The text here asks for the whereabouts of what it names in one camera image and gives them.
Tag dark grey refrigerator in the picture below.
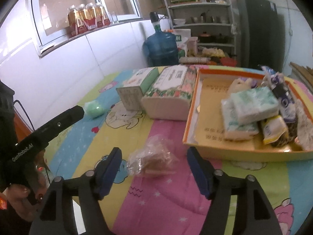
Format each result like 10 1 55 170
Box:
237 0 285 71

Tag green white mask box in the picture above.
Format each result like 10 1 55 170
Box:
116 67 159 111

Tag floral tissue pack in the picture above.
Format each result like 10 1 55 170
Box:
141 65 197 121

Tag clear bag pink contents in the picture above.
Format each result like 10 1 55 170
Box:
127 134 179 177

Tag person left hand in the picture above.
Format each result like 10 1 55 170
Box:
4 148 53 222

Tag green item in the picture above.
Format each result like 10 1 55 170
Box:
84 100 106 119

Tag white green wipes pack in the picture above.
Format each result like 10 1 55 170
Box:
230 87 280 125
221 99 259 141

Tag red plastic basin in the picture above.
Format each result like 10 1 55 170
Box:
220 57 237 67

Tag oil bottles on sill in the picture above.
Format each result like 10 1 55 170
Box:
67 2 111 37

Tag plush bunny purple dress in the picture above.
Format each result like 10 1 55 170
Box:
227 78 257 96

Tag blue water jug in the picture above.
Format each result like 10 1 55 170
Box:
143 12 179 67

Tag colourful cartoon bed sheet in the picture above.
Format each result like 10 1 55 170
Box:
45 70 312 234

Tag metal kitchen shelf rack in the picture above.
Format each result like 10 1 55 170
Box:
164 0 237 57

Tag orange cardboard tray box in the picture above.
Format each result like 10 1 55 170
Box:
183 66 312 162

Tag yellow white tissue pack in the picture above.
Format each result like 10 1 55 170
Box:
261 115 288 145

